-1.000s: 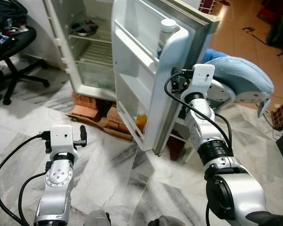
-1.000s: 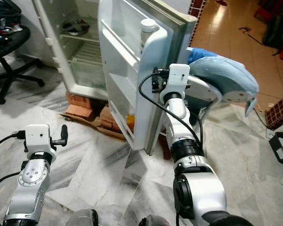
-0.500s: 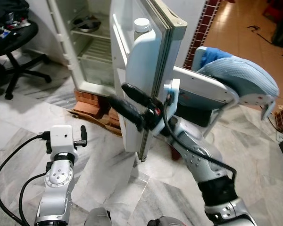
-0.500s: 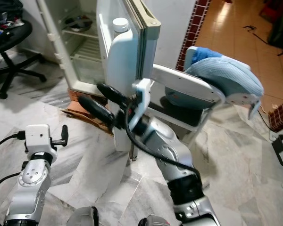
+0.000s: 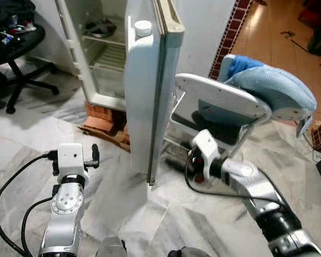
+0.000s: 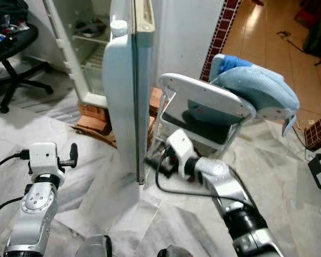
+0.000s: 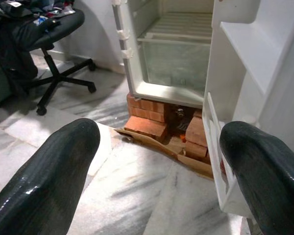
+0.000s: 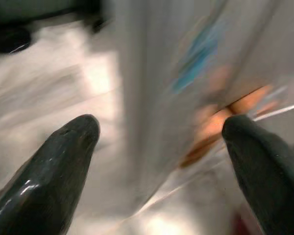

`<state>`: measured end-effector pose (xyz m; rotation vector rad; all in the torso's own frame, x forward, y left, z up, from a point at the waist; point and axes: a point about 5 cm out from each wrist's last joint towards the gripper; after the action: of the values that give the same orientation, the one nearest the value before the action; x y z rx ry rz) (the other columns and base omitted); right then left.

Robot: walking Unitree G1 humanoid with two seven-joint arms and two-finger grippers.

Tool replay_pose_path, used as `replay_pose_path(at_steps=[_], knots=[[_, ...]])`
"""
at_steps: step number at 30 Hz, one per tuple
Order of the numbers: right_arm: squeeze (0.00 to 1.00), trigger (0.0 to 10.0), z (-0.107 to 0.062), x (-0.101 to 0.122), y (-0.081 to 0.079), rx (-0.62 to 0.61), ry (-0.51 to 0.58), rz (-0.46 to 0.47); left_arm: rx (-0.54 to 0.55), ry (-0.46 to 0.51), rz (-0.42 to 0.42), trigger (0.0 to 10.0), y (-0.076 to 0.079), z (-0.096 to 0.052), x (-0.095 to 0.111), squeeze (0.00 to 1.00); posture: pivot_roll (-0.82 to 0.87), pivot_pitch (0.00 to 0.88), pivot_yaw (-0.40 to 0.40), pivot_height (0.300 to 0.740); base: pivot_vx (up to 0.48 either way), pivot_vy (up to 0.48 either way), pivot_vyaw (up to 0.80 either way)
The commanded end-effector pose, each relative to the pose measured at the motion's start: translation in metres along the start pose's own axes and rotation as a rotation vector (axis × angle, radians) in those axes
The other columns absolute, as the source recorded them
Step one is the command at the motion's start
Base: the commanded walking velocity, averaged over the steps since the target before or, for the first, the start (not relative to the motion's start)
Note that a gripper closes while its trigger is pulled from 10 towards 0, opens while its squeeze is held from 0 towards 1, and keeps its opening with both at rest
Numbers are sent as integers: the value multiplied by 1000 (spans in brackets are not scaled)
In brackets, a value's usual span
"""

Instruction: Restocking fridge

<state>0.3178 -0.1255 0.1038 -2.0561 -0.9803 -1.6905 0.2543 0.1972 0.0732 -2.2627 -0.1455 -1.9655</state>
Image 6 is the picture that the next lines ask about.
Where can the white fridge door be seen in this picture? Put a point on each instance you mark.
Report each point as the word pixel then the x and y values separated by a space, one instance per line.
pixel 123 96

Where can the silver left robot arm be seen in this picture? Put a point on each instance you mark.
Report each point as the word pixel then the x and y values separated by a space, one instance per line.
pixel 35 214

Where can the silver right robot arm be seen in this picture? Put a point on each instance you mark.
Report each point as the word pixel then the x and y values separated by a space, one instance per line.
pixel 227 187

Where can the red bricks under fridge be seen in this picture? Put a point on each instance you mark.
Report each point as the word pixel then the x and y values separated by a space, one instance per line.
pixel 91 119

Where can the clear fridge crisper drawer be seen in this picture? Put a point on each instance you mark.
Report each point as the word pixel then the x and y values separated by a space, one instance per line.
pixel 95 79

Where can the white open fridge cabinet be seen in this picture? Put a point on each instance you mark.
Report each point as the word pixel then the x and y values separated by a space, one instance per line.
pixel 61 53

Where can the dark item on fridge shelf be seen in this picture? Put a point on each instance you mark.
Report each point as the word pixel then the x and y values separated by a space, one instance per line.
pixel 90 27

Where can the white plastic chair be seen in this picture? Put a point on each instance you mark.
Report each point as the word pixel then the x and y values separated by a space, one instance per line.
pixel 203 96

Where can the grey robot right leg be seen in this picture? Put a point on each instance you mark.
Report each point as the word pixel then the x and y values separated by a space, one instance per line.
pixel 175 251

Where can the grey robot leg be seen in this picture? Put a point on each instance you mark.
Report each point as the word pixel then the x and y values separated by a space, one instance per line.
pixel 93 246
pixel 175 251

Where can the grey robot left leg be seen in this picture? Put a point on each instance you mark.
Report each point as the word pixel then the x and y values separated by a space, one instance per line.
pixel 93 246

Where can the blue quilted cushion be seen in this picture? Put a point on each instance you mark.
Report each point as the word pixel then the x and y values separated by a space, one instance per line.
pixel 262 88

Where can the black office chair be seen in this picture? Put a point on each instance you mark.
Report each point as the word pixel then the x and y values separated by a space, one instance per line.
pixel 16 37

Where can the white round bottle cap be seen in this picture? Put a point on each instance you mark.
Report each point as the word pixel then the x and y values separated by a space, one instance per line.
pixel 119 28

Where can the low red tiled kerb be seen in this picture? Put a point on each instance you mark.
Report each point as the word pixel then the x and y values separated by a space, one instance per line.
pixel 319 131

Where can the small black floor object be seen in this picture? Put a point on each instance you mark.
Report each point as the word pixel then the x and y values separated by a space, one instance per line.
pixel 284 35

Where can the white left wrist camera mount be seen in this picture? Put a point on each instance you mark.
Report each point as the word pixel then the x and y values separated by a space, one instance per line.
pixel 44 159

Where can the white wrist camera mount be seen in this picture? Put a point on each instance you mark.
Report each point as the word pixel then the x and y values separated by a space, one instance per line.
pixel 44 159
pixel 182 144

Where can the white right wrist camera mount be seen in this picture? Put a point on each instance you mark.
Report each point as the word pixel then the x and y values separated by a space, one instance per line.
pixel 182 144

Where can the red tiled wall edge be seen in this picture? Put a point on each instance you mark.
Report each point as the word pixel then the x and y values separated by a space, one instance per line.
pixel 220 37

